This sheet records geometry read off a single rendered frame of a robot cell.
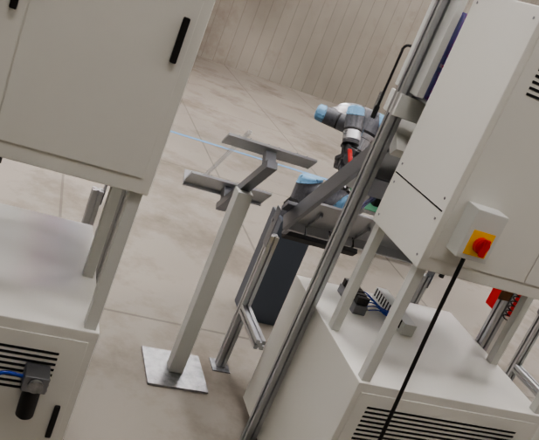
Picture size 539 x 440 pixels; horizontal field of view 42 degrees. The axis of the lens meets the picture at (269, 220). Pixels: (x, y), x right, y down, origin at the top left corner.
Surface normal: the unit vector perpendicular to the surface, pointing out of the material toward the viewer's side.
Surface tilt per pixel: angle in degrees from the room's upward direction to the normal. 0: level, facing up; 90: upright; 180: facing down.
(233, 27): 90
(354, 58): 90
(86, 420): 0
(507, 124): 90
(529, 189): 90
